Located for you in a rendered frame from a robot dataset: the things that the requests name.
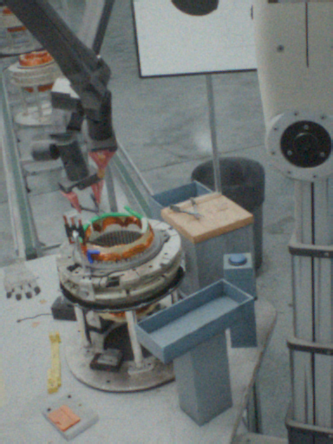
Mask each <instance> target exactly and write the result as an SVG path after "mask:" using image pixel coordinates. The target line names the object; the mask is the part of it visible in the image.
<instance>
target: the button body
mask: <svg viewBox="0 0 333 444"><path fill-rule="evenodd" d="M242 254H243V255H245V256H246V257H247V262H246V263H245V264H243V265H238V266H236V265H231V264H228V262H227V259H228V258H229V257H230V256H231V255H233V254H227V255H224V275H225V281H226V282H228V283H229V284H232V285H234V286H236V287H237V288H239V289H240V290H242V291H243V292H245V293H247V294H248V295H250V296H251V297H252V298H253V306H254V295H253V282H252V268H251V254H250V253H242ZM229 333H231V342H232V349H242V348H257V347H258V336H257V323H256V309H254V314H252V315H251V316H249V317H247V318H246V319H244V320H242V322H240V323H238V324H236V325H234V326H232V327H231V328H229Z"/></svg>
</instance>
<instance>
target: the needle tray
mask: <svg viewBox="0 0 333 444"><path fill-rule="evenodd" d="M252 314H254V306H253V298H252V297H251V296H250V295H248V294H247V293H245V292H243V291H242V290H240V289H239V288H237V287H236V286H234V285H232V284H229V283H228V282H226V281H225V280H224V279H221V280H219V281H218V282H216V283H214V284H211V285H209V286H207V287H206V288H204V289H202V290H200V291H197V292H195V293H193V294H192V295H190V296H188V297H187V298H185V299H183V300H181V301H179V302H177V303H176V304H173V305H171V306H169V307H167V308H165V309H164V310H161V311H159V312H157V313H155V314H152V315H151V316H149V317H147V318H145V319H143V320H141V322H139V323H137V324H135V325H134V327H135V332H136V336H137V340H138V341H139V342H140V343H141V344H142V345H144V347H145V348H146V349H147V350H148V351H149V352H151V353H152V354H153V355H154V356H156V357H157V358H159V359H160V360H161V361H162V362H163V363H164V364H166V363H168V362H171V361H172V360H173V368H174V374H175V381H176V387H177V393H178V399H179V405H180V408H181V409H182V410H183V411H184V412H185V413H186V414H187V415H188V416H189V417H190V419H192V420H193V421H194V422H195V423H196V424H197V425H198V426H199V427H201V426H203V425H204V424H207V423H208V422H209V421H211V420H213V419H214V417H216V416H217V415H220V414H221V413H223V412H224V411H226V410H227V409H228V408H231V407H233V402H232V384H231V374H229V364H228V355H227V346H226V336H225V330H227V329H229V328H231V327H232V326H234V325H236V324H238V323H240V322H242V320H244V319H246V318H247V317H249V316H251V315H252Z"/></svg>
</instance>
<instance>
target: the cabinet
mask: <svg viewBox="0 0 333 444"><path fill-rule="evenodd" d="M164 224H166V225H169V226H171V225H170V224H168V223H167V221H166V220H165V219H164ZM171 228H172V230H173V229H174V230H175V231H176V232H177V233H178V235H179V237H180V242H181V249H182V256H183V258H184V259H185V261H186V276H185V278H184V280H183V282H182V283H181V285H179V286H178V288H179V295H180V299H181V300H183V299H185V298H187V297H188V296H190V295H192V294H193V293H195V292H197V291H200V290H202V289H204V288H206V287H207V286H209V285H211V284H214V283H216V282H218V281H219V280H221V279H224V280H225V275H224V255H227V254H237V253H239V254H242V253H250V254H251V263H252V265H251V268H252V282H253V295H254V301H258V294H257V280H256V271H255V266H254V252H253V238H252V225H251V224H250V225H246V226H244V227H241V228H238V229H236V230H234V231H231V232H226V233H223V234H221V235H218V236H216V237H213V238H209V239H207V240H203V241H201V242H198V243H196V244H194V243H193V242H191V241H190V240H189V239H188V238H187V237H185V236H184V235H183V234H182V233H181V232H178V231H177V230H176V229H175V228H173V227H172V226H171Z"/></svg>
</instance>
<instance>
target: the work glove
mask: <svg viewBox="0 0 333 444"><path fill-rule="evenodd" d="M3 272H5V274H6V276H5V277H4V278H3V287H4V288H5V290H6V291H7V295H6V297H7V298H8V299H10V298H11V297H12V292H15V294H16V301H20V300H21V299H22V293H21V290H23V291H24V294H25V297H26V298H27V299H31V298H32V297H33V295H32V292H31V289H30V287H31V286H32V288H33V289H34V291H35V292H36V293H40V292H41V288H40V287H39V285H38V283H37V282H36V278H35V276H34V274H33V272H32V270H29V269H27V268H26V266H25V264H24V262H20V263H16V264H12V265H9V266H6V267H5V268H3Z"/></svg>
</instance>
